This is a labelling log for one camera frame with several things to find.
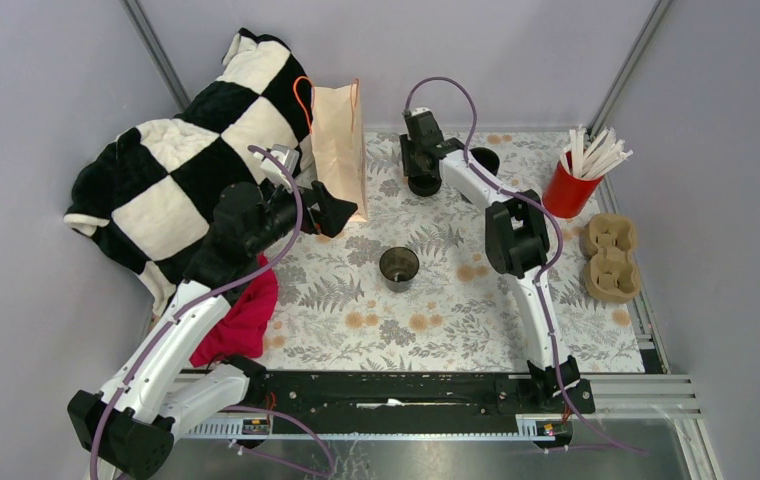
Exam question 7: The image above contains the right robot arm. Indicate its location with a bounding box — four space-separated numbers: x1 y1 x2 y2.
400 107 595 414

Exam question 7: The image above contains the purple cable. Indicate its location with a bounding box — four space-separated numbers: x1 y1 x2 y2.
88 144 338 480
403 76 650 458

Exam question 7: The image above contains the red cup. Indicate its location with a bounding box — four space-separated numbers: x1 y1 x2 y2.
543 160 603 219

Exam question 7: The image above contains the black white checkered blanket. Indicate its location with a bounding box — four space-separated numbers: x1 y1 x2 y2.
63 29 312 314

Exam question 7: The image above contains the stack of black cups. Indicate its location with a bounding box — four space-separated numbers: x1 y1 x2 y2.
454 147 500 208

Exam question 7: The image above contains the white paper straws bundle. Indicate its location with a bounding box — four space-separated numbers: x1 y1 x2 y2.
558 127 633 181

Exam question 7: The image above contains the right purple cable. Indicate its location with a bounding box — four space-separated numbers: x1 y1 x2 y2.
403 76 650 458

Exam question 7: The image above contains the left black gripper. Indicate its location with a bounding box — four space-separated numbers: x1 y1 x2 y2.
246 173 358 255

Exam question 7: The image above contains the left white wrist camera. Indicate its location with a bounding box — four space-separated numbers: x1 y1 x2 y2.
255 144 300 193

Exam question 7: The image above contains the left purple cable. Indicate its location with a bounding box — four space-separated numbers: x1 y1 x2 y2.
88 144 338 480

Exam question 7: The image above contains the black coffee cup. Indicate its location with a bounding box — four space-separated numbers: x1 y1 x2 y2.
378 246 420 293

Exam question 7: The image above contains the stack of black lids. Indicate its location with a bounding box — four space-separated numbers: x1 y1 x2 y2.
407 175 442 198

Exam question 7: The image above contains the brown cardboard cup carrier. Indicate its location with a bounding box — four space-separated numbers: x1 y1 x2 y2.
580 213 641 304

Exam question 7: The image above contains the peach paper bag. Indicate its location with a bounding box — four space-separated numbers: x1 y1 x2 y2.
292 75 368 223

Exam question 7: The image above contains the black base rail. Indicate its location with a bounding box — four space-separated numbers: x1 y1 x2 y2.
241 370 595 438

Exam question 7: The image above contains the red cloth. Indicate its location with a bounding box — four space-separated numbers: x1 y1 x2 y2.
189 270 279 367

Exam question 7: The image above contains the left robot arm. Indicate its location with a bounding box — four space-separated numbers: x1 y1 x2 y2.
67 181 358 479

